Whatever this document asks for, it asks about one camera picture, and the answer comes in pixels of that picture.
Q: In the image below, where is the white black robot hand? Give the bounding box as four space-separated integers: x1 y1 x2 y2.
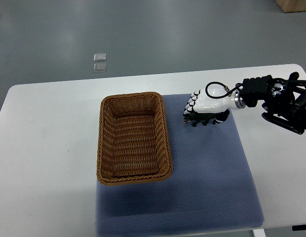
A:
183 87 246 124

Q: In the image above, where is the dark toy crocodile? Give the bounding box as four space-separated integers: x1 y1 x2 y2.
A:
183 112 216 127

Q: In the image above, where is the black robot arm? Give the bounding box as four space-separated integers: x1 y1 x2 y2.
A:
239 72 306 135

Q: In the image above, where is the brown wicker basket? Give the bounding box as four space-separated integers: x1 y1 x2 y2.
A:
96 92 173 186

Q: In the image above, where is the blue textured mat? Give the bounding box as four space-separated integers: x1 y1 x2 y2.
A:
95 94 264 237

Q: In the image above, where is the upper clear floor tile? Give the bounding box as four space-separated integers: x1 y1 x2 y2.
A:
93 52 107 62

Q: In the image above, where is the wooden box corner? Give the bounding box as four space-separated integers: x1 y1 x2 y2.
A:
275 0 306 13

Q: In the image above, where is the white table leg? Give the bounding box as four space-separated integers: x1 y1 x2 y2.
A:
252 229 266 237

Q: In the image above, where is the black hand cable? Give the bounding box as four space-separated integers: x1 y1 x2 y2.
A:
205 81 243 100

